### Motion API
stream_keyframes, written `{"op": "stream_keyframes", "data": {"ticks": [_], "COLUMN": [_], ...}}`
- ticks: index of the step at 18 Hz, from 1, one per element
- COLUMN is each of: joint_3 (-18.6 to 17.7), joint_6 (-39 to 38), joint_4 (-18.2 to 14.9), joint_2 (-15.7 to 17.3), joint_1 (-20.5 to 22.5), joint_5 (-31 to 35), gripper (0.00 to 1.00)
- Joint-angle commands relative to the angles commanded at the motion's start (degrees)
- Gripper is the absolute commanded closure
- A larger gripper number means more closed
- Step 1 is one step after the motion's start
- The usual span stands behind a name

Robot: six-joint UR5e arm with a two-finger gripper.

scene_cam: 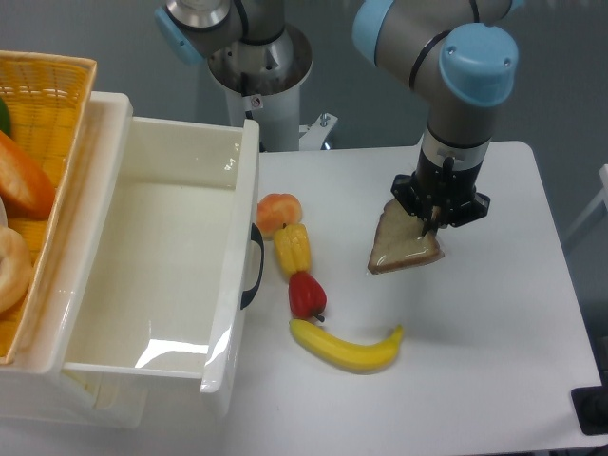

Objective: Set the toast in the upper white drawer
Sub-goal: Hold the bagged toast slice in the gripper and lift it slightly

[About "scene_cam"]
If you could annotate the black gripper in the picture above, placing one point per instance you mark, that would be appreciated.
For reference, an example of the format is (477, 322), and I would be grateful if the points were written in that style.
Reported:
(441, 194)

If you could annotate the brown toast slice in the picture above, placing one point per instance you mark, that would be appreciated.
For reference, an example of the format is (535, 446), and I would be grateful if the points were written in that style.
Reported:
(398, 242)

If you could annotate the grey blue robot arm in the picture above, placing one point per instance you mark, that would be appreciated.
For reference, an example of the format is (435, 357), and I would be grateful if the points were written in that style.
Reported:
(450, 53)

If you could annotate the open white upper drawer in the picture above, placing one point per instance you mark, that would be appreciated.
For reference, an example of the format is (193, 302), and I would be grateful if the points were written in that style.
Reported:
(163, 295)

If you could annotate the white drawer cabinet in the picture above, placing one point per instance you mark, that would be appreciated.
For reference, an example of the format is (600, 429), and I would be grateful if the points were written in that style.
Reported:
(36, 385)

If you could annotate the yellow corn toy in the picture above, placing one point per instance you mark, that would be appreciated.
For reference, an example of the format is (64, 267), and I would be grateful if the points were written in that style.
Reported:
(292, 249)

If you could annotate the red wax apple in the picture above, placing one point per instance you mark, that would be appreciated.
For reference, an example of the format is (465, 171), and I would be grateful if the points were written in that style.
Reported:
(307, 298)

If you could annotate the orange peach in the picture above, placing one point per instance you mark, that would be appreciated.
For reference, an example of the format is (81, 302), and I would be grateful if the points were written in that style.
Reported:
(276, 210)

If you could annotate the yellow banana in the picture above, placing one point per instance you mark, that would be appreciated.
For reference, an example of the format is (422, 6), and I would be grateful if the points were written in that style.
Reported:
(343, 354)

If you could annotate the black device at edge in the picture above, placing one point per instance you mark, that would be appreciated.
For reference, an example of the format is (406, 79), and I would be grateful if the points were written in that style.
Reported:
(590, 405)

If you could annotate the yellow wicker basket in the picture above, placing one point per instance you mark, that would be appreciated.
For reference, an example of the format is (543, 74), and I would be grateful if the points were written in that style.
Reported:
(44, 97)

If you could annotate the orange bread loaf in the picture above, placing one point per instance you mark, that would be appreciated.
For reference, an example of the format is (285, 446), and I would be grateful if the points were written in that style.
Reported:
(24, 184)

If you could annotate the beige bagel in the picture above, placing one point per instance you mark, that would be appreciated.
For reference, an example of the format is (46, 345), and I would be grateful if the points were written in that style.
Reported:
(16, 268)

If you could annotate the green vegetable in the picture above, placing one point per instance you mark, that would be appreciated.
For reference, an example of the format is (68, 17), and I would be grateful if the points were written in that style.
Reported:
(5, 119)

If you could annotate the black drawer handle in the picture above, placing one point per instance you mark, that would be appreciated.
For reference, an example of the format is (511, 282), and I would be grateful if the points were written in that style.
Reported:
(256, 267)

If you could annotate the white frame at right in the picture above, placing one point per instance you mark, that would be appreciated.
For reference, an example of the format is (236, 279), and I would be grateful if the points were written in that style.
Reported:
(590, 216)

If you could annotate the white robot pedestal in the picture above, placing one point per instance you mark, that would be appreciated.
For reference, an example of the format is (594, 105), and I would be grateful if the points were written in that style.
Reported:
(262, 83)

